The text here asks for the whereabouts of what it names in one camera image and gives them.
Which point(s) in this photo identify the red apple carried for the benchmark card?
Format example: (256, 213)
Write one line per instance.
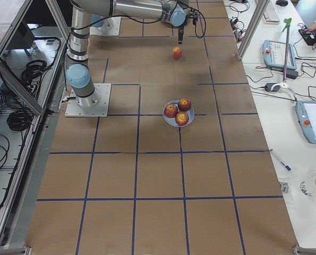
(177, 52)

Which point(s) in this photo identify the red apple back on plate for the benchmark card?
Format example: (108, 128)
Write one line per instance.
(184, 104)

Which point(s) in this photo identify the red apple on plate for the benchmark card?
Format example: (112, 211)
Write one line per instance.
(170, 110)
(181, 118)
(184, 104)

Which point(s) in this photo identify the red apple left on plate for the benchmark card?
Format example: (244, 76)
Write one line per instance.
(170, 110)

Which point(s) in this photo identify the red apple front on plate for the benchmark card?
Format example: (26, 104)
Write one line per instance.
(181, 118)

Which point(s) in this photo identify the light blue plate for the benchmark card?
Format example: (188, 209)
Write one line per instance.
(171, 121)

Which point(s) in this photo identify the white keyboard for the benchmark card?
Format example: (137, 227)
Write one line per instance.
(270, 15)

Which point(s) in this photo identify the far teach pendant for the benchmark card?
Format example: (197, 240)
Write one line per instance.
(274, 55)

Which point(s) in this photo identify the teach pendant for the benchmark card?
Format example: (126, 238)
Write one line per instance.
(274, 55)
(306, 113)

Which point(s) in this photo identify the long grabber stick green tip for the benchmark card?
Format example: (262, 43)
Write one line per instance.
(287, 22)

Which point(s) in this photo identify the near teach pendant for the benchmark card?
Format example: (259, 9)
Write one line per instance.
(306, 113)

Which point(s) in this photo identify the blue white pen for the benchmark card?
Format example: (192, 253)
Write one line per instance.
(286, 166)

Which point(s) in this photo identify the white mug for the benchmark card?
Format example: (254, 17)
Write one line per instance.
(308, 186)

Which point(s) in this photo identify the aluminium frame post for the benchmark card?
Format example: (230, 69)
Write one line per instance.
(254, 22)

